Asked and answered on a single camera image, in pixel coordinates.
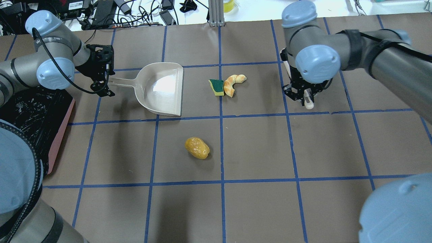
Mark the green yellow sponge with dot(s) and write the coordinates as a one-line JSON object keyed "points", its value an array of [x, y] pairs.
{"points": [[217, 87]]}

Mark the yellow round bread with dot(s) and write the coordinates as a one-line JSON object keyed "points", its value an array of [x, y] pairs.
{"points": [[197, 148]]}

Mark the croissant bread piece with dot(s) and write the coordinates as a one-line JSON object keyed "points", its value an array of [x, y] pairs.
{"points": [[228, 85]]}

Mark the yellow tape roll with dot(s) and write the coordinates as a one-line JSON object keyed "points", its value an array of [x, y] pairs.
{"points": [[230, 6]]}

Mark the beige hand brush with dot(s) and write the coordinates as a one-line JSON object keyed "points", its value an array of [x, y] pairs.
{"points": [[308, 99]]}

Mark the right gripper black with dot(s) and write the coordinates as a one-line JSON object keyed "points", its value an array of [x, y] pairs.
{"points": [[299, 88]]}

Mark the aluminium frame post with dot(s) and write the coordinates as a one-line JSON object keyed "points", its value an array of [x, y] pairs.
{"points": [[216, 13]]}

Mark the beige plastic dustpan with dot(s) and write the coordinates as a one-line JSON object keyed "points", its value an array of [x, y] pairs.
{"points": [[158, 87]]}

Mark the black power adapter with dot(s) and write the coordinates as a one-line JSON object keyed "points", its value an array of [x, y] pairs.
{"points": [[103, 14]]}

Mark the bin with black bag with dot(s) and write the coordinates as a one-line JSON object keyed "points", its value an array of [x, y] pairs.
{"points": [[42, 115]]}

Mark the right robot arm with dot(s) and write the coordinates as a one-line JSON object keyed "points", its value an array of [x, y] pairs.
{"points": [[399, 211]]}

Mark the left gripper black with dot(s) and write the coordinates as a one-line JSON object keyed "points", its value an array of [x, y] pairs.
{"points": [[91, 66]]}

